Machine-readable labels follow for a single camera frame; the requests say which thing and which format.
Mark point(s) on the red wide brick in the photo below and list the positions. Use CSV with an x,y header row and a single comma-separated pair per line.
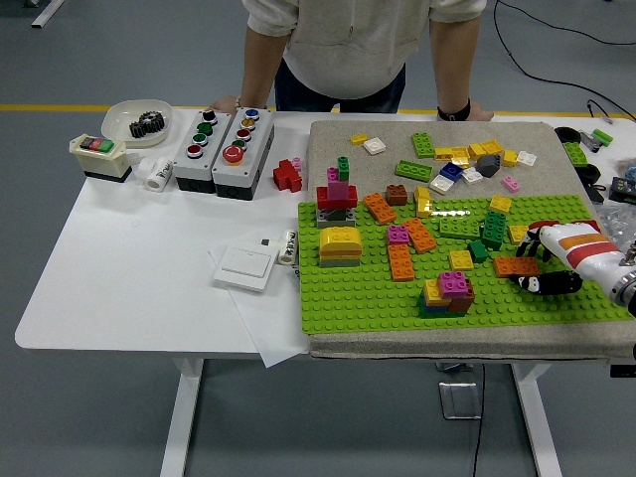
x,y
323,199

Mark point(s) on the black electronic module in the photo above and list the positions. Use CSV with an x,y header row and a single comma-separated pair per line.
x,y
623,189

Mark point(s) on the metal floor socket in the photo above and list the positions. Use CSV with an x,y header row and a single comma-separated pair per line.
x,y
459,400

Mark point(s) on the green studded baseplate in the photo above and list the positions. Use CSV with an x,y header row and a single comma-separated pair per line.
x,y
358,298

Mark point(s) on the white bowl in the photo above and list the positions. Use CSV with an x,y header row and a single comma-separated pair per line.
x,y
116,116

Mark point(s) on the black wristwatch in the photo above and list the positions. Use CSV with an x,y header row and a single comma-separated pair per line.
x,y
452,115

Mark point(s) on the light green small brick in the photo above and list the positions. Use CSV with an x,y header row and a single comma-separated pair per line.
x,y
602,136

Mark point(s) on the yellow long brick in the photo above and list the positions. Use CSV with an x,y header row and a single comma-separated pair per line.
x,y
452,152

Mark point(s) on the small pink brick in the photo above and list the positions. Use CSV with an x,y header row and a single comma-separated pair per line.
x,y
297,163
511,184

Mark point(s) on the black box under table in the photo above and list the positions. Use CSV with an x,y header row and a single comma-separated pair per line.
x,y
625,371

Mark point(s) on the person's left hand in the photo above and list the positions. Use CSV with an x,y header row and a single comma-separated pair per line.
x,y
481,113

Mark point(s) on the magenta square brick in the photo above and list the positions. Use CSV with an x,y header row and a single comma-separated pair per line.
x,y
453,284
397,234

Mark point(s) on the white paper sheet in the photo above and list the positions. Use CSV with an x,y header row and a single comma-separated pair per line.
x,y
270,328

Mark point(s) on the yellow small brick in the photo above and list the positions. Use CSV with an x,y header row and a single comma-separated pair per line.
x,y
510,158
359,138

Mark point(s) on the red brick cluster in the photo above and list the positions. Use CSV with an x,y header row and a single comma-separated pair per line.
x,y
284,176

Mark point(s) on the dark green tall brick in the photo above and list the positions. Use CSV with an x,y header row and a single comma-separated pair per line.
x,y
493,229

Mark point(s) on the blue brick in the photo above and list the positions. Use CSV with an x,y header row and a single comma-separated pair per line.
x,y
451,171

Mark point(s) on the dark green small brick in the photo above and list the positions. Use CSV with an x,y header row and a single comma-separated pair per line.
x,y
479,251
343,168

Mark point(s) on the person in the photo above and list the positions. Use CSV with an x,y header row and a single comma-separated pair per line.
x,y
348,45

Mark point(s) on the light green long plate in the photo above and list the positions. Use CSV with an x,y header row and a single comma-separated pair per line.
x,y
414,170

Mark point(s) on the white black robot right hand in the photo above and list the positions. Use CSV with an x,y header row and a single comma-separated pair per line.
x,y
581,248

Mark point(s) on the person's left forearm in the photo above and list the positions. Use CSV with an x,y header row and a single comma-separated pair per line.
x,y
448,64

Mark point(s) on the orange grey layered bricks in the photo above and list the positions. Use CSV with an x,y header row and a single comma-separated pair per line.
x,y
340,259

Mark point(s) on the white flat tile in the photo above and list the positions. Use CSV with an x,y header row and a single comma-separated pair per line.
x,y
374,145
472,176
442,184
526,158

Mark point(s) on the person's right forearm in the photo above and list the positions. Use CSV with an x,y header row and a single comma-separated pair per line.
x,y
258,69

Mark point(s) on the white labelled tube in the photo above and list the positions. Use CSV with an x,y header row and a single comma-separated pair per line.
x,y
287,248

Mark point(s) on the grey-brown mat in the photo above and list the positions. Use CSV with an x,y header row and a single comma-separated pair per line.
x,y
338,144

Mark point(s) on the grey emergency-stop control box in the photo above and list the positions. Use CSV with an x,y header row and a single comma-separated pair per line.
x,y
253,164

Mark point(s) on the black small connector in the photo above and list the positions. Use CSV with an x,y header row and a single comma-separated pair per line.
x,y
593,193

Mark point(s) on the bag of blue parts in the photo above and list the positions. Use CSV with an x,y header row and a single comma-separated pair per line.
x,y
630,171

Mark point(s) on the light green long brick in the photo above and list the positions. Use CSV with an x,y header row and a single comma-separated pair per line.
x,y
459,227

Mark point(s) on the grey four-button control box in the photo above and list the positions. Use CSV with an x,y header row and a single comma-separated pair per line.
x,y
181,171

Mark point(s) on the white wall switch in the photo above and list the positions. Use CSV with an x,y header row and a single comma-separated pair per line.
x,y
246,270

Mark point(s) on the grey base brick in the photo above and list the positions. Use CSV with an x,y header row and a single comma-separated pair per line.
x,y
325,218

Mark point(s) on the beige red-green switch box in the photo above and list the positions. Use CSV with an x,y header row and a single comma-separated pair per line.
x,y
99,159

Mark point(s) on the orange long brick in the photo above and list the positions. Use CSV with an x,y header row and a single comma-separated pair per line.
x,y
420,235
512,264
400,262
379,207

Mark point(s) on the white table foot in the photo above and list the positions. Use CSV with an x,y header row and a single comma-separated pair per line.
x,y
47,11

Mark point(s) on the yellow rounded brick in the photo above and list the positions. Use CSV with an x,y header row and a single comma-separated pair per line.
x,y
340,238

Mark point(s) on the yellow square brick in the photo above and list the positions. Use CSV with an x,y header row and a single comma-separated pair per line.
x,y
460,260

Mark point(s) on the clear bag of screws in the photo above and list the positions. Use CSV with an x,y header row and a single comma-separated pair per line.
x,y
618,221

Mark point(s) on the dark grey brick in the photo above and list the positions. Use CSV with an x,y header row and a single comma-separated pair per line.
x,y
489,164

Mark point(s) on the brown brick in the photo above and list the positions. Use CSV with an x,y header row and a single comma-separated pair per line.
x,y
396,195
467,300

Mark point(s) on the white table leg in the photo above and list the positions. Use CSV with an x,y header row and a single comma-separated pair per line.
x,y
539,422
181,422

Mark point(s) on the person's right hand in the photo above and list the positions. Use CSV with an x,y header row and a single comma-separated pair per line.
x,y
226,104

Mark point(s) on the pink square brick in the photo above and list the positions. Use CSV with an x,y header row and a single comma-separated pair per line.
x,y
338,190

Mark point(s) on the black gear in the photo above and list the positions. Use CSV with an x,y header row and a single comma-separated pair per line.
x,y
140,128
154,120

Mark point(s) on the white pipe fitting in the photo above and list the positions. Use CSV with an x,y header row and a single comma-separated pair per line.
x,y
159,174

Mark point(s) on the silver metal part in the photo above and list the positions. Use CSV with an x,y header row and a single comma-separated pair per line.
x,y
588,141

